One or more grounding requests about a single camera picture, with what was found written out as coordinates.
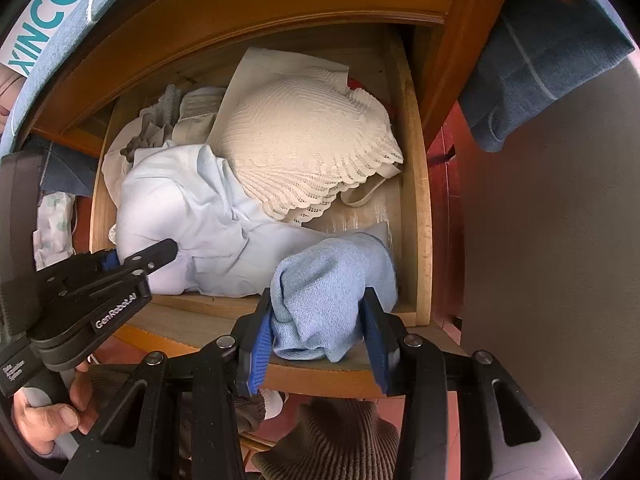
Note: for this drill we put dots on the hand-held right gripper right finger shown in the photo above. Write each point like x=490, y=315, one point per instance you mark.
x=378, y=355

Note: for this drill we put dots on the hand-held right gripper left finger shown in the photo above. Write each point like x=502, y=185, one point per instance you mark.
x=257, y=355

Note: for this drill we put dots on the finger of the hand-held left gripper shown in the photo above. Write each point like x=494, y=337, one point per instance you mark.
x=111, y=261
x=150, y=257

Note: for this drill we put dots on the blue knit underwear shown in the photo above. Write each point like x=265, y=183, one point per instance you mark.
x=330, y=290

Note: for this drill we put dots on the grey ruffled underwear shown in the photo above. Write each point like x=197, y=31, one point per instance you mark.
x=150, y=130

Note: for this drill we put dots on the wooden drawer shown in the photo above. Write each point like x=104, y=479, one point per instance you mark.
x=417, y=220

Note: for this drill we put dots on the cream ribbed lace underwear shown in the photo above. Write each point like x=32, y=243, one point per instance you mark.
x=300, y=140

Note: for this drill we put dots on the cream ribbed beige underwear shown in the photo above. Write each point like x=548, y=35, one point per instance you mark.
x=195, y=120

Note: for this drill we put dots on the person's left hand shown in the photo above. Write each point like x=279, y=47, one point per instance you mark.
x=55, y=420

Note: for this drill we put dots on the white floral sheet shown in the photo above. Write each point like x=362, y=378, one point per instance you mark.
x=50, y=230

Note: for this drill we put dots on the white sock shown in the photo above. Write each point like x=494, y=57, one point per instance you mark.
x=275, y=402

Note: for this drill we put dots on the red pouch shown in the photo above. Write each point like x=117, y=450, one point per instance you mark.
x=356, y=83

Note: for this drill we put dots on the wooden nightstand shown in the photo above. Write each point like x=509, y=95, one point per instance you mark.
x=250, y=0

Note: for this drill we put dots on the blue grid-lined cloth cover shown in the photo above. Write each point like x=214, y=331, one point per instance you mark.
x=540, y=70

